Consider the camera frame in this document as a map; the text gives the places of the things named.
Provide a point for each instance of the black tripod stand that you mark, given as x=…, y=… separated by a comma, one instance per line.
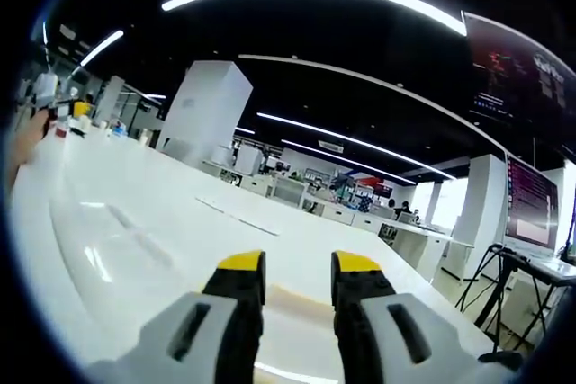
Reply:
x=499, y=285

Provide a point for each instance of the short ceiling light strip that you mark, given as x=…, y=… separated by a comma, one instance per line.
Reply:
x=101, y=47

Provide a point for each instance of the white square pillar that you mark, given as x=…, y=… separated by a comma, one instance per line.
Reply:
x=204, y=109

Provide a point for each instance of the row of white office desks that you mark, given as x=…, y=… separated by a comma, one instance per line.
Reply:
x=405, y=235

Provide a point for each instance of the computer monitor with purple screen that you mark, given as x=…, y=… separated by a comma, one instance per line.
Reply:
x=531, y=204

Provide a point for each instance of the white pillar beside monitor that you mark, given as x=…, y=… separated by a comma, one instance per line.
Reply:
x=479, y=204

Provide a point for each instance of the straight ceiling light strip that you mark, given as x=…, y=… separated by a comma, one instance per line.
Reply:
x=355, y=143
x=346, y=161

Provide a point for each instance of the large dark wall screen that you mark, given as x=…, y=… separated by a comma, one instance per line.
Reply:
x=517, y=65

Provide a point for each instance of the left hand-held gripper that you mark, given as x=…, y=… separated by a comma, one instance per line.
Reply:
x=46, y=89

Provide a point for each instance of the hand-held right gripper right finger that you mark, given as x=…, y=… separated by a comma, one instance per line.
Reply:
x=387, y=334

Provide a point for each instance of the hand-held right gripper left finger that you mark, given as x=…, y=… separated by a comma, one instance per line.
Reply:
x=180, y=334

